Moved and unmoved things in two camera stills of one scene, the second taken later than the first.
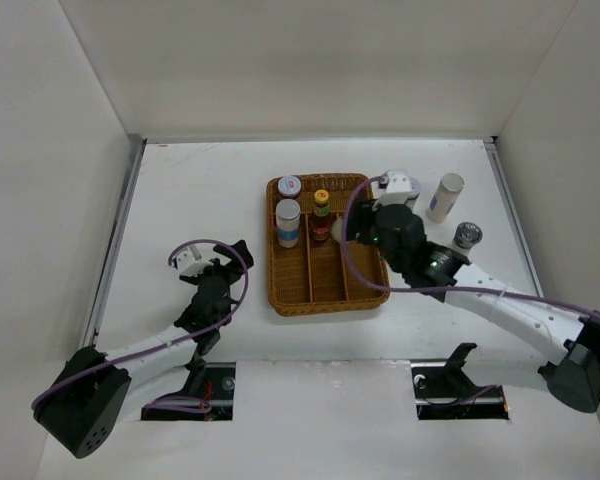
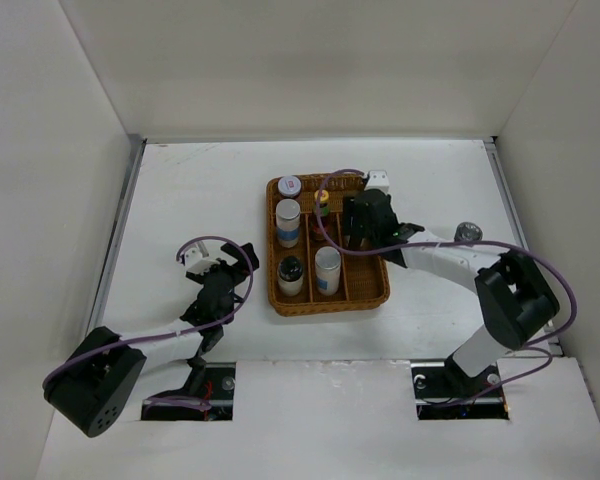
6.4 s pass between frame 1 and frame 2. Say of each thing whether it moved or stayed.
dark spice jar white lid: stayed
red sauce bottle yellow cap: stayed
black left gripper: stayed
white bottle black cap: moved
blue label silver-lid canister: stayed
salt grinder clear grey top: stayed
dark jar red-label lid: moved
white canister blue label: moved
